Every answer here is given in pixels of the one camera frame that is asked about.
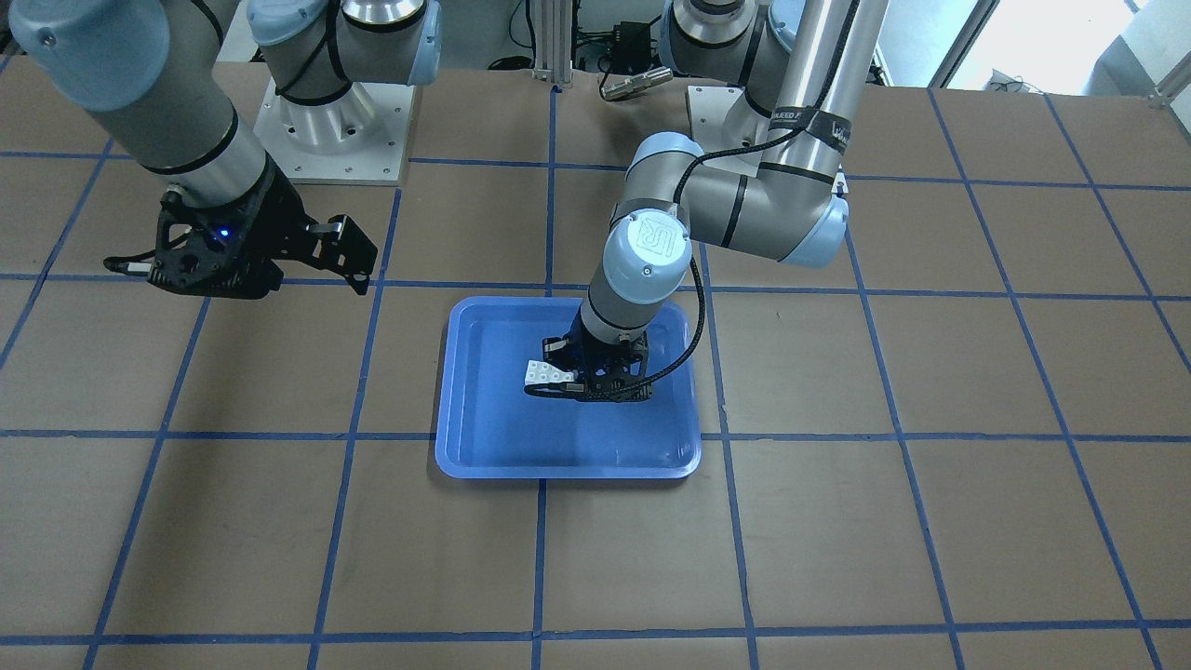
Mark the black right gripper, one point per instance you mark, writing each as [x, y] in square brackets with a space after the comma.
[276, 220]

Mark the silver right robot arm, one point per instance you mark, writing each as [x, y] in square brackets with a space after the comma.
[143, 71]

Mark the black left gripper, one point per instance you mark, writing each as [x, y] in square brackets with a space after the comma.
[590, 351]

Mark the aluminium frame post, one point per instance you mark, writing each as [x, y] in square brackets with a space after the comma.
[552, 34]

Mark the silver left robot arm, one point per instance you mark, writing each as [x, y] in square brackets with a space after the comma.
[801, 67]

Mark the white block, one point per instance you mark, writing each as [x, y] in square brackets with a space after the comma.
[540, 372]
[559, 376]

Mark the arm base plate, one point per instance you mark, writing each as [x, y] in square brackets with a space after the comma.
[361, 139]
[720, 119]

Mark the blue plastic tray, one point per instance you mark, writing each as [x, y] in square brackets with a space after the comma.
[488, 428]

